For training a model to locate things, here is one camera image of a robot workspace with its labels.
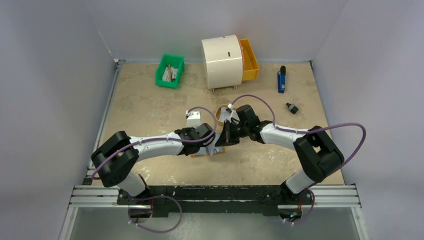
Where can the green plastic bin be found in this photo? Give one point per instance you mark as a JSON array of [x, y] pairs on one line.
[[169, 71]]

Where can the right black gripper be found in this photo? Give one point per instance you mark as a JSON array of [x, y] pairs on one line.
[[228, 132]]

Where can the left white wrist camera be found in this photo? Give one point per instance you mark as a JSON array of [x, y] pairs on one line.
[[193, 119]]

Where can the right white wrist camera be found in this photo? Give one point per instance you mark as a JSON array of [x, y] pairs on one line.
[[233, 115]]

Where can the cream round drawer cabinet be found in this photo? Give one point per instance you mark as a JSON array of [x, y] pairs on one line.
[[223, 62]]

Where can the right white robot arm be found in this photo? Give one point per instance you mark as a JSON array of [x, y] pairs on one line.
[[318, 155]]

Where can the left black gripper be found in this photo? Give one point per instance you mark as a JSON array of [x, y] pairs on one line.
[[189, 129]]

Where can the orange open drawer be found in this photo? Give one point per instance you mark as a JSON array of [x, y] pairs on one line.
[[250, 64]]

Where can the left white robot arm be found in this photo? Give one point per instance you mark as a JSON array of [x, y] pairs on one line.
[[115, 159]]

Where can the silver credit cards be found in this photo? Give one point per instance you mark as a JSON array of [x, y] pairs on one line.
[[225, 114]]

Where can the blue black marker pen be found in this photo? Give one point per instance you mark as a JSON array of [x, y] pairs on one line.
[[281, 79]]

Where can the orange card holder wallet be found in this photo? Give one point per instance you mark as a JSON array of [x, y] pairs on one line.
[[200, 153]]

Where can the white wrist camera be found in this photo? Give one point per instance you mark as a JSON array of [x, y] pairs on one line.
[[233, 115], [193, 119]]

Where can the small black knob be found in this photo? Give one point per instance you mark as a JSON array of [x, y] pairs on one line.
[[292, 108]]

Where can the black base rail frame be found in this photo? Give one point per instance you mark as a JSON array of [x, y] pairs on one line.
[[267, 200]]

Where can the orange oval tray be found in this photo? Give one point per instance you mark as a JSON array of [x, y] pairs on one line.
[[217, 114]]

